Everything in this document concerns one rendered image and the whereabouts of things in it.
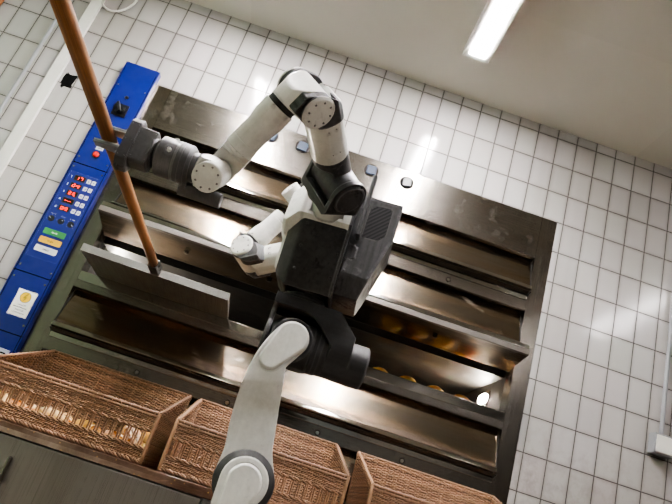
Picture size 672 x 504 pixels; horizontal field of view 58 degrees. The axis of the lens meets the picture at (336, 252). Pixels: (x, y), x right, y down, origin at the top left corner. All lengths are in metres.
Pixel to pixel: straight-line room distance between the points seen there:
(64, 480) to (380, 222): 1.12
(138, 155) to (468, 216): 1.80
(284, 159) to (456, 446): 1.41
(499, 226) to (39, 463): 2.03
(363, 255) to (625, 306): 1.68
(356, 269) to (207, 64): 1.71
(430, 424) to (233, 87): 1.73
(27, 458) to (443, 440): 1.47
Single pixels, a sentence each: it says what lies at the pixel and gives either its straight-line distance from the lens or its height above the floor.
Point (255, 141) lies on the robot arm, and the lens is 1.31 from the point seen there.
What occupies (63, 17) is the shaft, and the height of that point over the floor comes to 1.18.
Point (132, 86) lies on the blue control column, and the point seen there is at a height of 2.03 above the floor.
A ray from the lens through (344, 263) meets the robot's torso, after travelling 1.58.
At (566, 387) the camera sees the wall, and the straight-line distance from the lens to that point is 2.78.
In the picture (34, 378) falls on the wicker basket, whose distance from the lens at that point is 2.05.
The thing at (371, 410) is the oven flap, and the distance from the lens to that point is 2.49.
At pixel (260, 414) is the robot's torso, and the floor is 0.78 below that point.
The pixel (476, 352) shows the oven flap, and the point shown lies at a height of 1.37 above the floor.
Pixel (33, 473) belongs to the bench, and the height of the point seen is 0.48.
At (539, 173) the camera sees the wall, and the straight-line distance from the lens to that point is 3.08.
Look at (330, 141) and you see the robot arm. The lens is 1.39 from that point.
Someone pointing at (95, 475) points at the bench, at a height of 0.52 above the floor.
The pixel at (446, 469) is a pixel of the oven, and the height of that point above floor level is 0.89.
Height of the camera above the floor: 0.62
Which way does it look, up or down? 22 degrees up
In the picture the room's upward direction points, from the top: 18 degrees clockwise
